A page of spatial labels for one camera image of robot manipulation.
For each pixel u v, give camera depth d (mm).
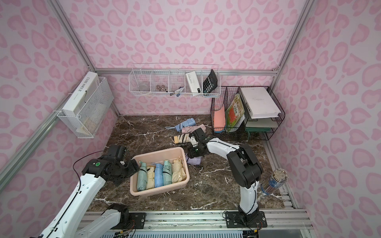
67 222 395
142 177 784
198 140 760
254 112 879
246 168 502
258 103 965
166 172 839
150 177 819
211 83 917
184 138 975
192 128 1042
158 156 884
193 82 914
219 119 1157
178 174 791
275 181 689
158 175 827
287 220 734
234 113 1031
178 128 1097
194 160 906
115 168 578
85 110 720
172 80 985
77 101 677
